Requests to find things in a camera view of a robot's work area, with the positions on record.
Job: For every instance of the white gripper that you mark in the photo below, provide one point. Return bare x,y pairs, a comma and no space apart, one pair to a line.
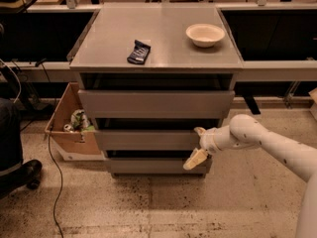
208,141

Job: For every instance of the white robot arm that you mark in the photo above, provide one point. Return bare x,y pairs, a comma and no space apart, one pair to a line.
245,131

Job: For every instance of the grey drawer cabinet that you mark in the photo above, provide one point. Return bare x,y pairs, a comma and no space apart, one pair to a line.
173,64

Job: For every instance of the grey top drawer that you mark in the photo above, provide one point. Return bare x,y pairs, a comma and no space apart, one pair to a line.
156,104

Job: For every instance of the white paper bowl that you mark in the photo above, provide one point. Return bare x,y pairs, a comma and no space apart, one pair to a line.
205,35

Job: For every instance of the dark blue snack packet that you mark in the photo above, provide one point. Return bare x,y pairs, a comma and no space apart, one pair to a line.
139,54

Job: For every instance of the green white crumpled wrapper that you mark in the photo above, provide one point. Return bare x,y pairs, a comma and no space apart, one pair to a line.
80,122

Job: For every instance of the brown cardboard box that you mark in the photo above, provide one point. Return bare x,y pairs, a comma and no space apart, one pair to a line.
71,132

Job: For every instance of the small metal can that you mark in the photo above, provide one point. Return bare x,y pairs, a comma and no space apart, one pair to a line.
68,128

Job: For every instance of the black shoe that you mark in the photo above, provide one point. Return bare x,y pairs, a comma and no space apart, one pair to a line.
27,174

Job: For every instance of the person's dark trouser leg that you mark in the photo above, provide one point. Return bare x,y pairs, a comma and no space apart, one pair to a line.
11,153

